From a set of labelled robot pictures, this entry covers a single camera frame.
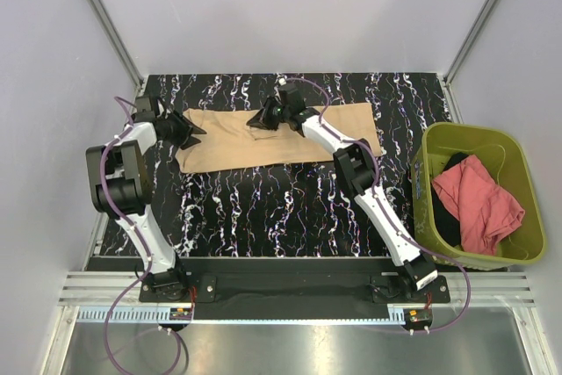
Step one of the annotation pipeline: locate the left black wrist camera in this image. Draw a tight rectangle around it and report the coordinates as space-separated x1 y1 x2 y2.
133 95 163 120

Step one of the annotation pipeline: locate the aluminium corner post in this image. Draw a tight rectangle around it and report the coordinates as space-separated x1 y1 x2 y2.
87 0 144 90
443 0 528 86

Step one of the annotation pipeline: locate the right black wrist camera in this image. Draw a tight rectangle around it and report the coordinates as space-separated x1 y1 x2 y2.
277 82 306 115

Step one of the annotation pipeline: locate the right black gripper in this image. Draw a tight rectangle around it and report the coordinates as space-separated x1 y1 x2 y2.
246 97 289 133

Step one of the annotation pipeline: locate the black t shirt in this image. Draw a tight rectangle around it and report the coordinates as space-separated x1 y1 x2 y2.
431 152 468 248

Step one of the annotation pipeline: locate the olive green plastic bin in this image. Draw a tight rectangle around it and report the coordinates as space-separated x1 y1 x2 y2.
411 122 547 270

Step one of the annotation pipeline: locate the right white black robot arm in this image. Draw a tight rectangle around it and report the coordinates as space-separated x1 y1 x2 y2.
247 77 437 302

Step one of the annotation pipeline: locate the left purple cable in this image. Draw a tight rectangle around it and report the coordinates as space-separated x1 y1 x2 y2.
99 96 190 372

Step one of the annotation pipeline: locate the left aluminium corner post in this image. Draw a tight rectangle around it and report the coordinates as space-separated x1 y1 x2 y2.
87 0 144 90

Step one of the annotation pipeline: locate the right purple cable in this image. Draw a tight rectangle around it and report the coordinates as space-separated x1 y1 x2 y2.
280 77 473 333

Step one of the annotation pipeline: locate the right small controller board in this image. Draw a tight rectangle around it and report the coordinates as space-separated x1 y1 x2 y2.
406 308 433 323

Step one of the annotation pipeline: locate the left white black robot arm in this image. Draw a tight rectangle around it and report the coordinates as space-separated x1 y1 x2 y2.
85 95 205 301

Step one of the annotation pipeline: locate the pink t shirt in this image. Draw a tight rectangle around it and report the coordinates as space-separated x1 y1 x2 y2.
457 155 525 256

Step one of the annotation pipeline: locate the small controller board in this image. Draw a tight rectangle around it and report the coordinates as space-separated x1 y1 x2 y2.
406 308 433 323
170 307 193 321

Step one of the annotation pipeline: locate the purple cable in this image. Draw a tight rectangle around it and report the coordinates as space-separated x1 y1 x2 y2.
280 77 473 333
99 96 190 372

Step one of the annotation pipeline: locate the aluminium frame rail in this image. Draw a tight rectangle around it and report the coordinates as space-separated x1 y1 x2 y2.
59 272 534 325

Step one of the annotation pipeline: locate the beige t shirt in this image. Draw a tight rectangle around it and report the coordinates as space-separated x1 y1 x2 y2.
176 103 382 174

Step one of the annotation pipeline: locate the right aluminium corner post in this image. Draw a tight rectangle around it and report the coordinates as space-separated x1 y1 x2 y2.
443 0 528 86

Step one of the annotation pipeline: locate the left small controller board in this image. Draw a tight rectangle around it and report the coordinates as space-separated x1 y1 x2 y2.
170 307 193 321

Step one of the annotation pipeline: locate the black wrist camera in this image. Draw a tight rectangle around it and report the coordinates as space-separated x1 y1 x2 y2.
277 82 306 115
133 95 163 120

